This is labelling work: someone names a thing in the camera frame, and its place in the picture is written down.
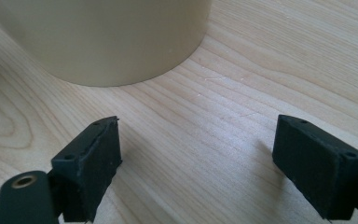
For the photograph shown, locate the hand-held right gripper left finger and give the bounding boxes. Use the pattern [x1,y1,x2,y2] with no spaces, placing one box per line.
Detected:
[50,115,123,223]

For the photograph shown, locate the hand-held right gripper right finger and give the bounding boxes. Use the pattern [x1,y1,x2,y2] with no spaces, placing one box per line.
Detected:
[271,114,358,221]

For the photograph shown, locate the beige paper cup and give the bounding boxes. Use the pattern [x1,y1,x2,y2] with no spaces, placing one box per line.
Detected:
[0,0,213,88]

